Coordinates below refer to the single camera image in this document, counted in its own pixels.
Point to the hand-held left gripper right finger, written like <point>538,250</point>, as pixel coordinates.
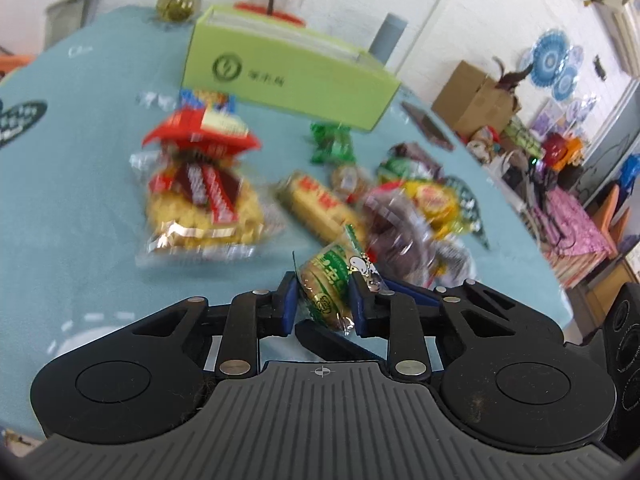
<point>361,305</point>

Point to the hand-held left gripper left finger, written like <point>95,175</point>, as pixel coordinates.
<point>285,305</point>

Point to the green yellow cartoon biscuit packet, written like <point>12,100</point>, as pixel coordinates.
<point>327,280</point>

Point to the clear brown bread packet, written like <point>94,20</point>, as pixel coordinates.
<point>400,235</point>

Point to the long yellow red-label packet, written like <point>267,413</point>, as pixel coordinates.
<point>320,205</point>

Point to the brown round cookie packet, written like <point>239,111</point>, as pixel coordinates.
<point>350,180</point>

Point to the yellow round snack packet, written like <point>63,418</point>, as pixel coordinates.
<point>435,202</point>

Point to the yellow noodle snack packet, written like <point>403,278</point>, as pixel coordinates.
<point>200,210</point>

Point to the green cardboard box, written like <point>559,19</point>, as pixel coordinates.
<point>290,77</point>

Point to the green white snack packet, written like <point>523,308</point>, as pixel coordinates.
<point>405,170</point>

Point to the dark brown snack packet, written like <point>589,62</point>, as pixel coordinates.
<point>415,152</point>

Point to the green candy packet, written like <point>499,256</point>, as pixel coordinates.
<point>331,142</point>

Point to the brown phone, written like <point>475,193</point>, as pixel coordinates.
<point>427,125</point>

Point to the blue biscuit packet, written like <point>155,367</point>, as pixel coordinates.
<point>212,100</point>

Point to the pink patterned cloth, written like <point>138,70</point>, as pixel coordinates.
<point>575,220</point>

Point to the brown cardboard box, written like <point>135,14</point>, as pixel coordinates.
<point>470,95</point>

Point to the red toy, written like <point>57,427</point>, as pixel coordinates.
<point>560,147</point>

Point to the orange chair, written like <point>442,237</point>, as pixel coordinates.
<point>607,215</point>

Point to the grey cylinder bottle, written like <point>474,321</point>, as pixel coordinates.
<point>389,40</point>

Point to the black speaker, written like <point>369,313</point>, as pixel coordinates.
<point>625,350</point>

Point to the red tray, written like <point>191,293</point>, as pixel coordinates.
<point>272,14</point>

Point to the white air conditioner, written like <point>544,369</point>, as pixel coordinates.
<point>620,5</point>

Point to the blue wall plates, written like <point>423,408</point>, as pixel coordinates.
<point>550,60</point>

